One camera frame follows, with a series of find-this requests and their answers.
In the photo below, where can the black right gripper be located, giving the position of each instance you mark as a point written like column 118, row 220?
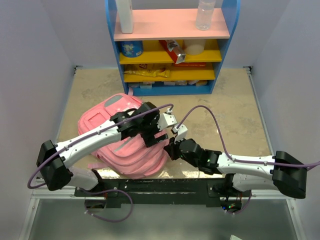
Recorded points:
column 171, row 147

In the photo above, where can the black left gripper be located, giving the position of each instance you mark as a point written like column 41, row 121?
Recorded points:
column 150, row 139

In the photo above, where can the pink student backpack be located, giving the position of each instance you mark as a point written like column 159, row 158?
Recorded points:
column 129, row 157

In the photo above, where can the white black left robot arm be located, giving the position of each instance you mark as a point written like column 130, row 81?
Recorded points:
column 55, row 161

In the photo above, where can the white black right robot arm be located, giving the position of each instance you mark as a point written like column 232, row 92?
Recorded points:
column 281, row 171

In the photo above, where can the yellow chips bag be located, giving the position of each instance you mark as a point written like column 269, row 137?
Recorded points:
column 148, row 70

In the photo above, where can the blue pink yellow shelf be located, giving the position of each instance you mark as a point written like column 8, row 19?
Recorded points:
column 166, row 54

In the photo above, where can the red silver snack box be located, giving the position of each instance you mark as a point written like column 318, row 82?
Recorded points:
column 174, row 50

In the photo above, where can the blue cartoon can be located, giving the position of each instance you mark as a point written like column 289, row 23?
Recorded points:
column 132, row 49

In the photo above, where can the white translucent cup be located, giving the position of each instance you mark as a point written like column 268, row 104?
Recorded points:
column 194, row 46

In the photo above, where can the white bottle on shelf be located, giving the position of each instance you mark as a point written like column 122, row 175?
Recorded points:
column 125, row 15

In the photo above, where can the clear plastic water bottle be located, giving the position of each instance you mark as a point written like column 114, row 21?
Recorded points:
column 204, row 14

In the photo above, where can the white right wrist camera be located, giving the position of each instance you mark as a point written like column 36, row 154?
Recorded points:
column 179, row 132

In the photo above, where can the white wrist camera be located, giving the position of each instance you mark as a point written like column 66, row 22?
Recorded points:
column 166, row 120
column 179, row 132

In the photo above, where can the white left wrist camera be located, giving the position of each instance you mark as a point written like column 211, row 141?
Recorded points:
column 166, row 120

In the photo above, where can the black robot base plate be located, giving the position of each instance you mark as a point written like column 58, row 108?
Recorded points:
column 211, row 192

